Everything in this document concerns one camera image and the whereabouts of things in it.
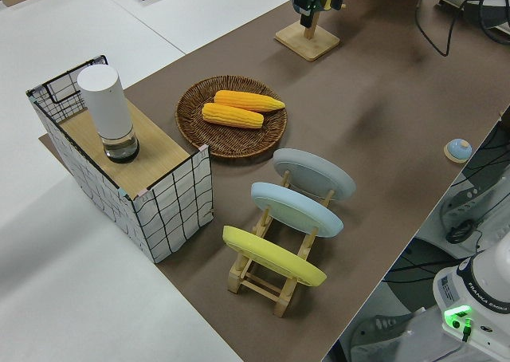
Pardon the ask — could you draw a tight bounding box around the light blue plate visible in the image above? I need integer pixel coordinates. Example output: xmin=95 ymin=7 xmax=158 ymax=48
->
xmin=250 ymin=182 xmax=344 ymax=239

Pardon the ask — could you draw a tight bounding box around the grey plate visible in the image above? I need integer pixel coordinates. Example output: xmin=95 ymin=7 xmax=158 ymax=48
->
xmin=273 ymin=148 xmax=356 ymax=202

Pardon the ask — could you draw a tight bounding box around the yellow corn cob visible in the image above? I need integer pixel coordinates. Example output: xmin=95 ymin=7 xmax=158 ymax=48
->
xmin=214 ymin=90 xmax=287 ymax=113
xmin=201 ymin=102 xmax=265 ymax=130

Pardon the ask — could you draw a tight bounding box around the brown wicker basket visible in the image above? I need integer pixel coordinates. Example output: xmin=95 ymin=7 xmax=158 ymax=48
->
xmin=175 ymin=74 xmax=288 ymax=163

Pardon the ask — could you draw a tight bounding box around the yellow plate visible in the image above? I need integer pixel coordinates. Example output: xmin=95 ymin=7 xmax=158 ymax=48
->
xmin=222 ymin=225 xmax=328 ymax=288

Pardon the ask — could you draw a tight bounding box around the wooden dish rack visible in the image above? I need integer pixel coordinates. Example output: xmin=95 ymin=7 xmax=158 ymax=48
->
xmin=226 ymin=169 xmax=336 ymax=318

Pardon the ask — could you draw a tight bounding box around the wooden mug tree stand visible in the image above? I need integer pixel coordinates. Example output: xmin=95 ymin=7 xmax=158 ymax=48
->
xmin=273 ymin=0 xmax=341 ymax=63

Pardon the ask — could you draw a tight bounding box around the brown table mat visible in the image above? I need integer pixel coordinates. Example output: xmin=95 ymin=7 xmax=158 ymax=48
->
xmin=38 ymin=0 xmax=510 ymax=362

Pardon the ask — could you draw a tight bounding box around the white cylindrical grinder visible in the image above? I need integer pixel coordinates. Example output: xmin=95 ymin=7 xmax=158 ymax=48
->
xmin=76 ymin=65 xmax=140 ymax=164

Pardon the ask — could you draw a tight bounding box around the grid-patterned wire rack box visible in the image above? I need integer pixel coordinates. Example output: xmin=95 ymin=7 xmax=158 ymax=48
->
xmin=25 ymin=53 xmax=215 ymax=264

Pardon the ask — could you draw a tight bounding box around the grey robot pedestal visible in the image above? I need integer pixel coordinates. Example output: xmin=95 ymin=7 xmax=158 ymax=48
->
xmin=330 ymin=309 xmax=443 ymax=362

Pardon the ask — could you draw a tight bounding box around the black coiled cable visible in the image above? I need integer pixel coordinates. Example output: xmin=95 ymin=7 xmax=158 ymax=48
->
xmin=445 ymin=219 xmax=476 ymax=244

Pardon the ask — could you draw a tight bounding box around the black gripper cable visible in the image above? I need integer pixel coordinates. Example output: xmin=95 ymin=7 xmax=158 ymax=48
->
xmin=414 ymin=0 xmax=510 ymax=58

